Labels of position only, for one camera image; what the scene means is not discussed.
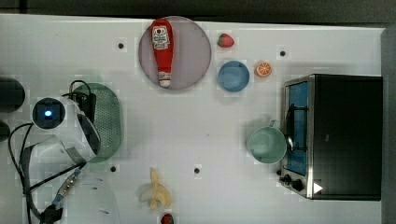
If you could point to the toaster oven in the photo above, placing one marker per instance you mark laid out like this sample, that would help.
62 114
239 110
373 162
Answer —
333 127

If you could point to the peeled toy banana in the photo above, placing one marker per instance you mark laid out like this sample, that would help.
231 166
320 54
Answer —
156 194

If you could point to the blue bowl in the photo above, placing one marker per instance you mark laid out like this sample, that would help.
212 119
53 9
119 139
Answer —
233 76

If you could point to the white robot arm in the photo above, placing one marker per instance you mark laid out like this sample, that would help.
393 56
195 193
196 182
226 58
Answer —
82 128

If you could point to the green plastic strainer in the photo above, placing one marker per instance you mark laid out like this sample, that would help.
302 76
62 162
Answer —
107 119

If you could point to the grey round plate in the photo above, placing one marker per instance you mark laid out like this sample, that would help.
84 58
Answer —
192 54

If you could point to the toy orange slice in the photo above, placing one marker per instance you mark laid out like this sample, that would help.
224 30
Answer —
263 69

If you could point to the toy strawberry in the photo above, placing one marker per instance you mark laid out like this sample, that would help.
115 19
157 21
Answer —
225 41

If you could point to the red toy fruit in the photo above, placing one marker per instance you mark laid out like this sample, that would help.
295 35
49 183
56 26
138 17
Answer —
167 219

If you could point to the green mug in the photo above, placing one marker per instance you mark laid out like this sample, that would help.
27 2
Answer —
267 144

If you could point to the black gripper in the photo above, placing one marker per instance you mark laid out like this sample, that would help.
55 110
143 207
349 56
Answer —
86 103

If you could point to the red ketchup bottle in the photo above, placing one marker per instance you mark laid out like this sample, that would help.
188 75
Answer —
162 42

